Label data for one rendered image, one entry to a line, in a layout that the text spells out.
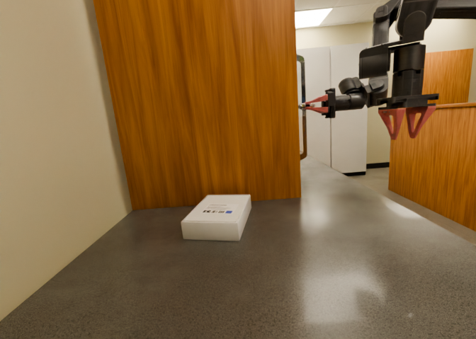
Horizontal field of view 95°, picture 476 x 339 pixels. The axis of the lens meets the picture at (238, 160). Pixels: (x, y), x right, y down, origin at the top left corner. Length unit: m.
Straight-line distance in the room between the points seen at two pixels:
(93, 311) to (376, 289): 0.37
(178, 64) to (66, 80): 0.24
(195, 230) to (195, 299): 0.15
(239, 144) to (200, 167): 0.13
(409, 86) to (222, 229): 0.51
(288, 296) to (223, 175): 0.37
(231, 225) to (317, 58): 3.79
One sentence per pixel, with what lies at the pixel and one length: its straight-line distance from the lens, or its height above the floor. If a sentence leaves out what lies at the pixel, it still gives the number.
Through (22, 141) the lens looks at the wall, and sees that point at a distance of 0.51.
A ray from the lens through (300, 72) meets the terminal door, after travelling 0.93.
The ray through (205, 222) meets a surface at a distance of 0.45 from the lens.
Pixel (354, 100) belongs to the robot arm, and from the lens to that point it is 0.88.
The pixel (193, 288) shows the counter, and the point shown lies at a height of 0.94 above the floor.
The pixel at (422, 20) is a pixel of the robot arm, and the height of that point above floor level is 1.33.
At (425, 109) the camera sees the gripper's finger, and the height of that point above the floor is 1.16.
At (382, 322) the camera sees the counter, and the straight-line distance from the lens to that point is 0.34.
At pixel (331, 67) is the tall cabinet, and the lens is 4.13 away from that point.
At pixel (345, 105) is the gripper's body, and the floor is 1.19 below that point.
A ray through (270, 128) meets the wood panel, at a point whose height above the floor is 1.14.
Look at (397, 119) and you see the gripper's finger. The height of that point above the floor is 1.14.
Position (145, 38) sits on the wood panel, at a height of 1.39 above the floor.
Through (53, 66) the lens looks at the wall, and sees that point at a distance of 0.61.
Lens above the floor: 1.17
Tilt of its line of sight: 11 degrees down
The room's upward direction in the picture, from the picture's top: 5 degrees counter-clockwise
